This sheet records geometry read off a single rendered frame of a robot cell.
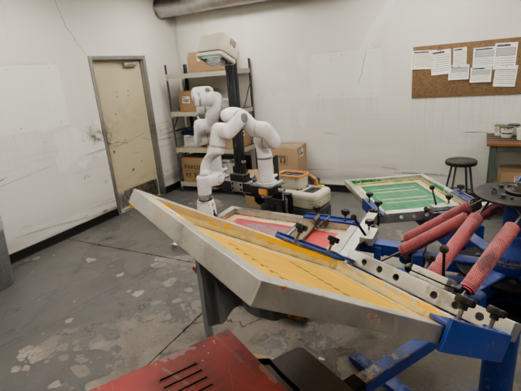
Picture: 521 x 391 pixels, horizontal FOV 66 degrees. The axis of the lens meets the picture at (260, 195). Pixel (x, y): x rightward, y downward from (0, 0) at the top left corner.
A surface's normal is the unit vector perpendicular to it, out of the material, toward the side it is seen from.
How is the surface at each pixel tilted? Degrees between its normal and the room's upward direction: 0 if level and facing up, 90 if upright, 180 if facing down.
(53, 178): 90
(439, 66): 88
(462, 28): 90
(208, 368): 0
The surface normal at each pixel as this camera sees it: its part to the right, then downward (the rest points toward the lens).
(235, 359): -0.07, -0.95
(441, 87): -0.46, 0.30
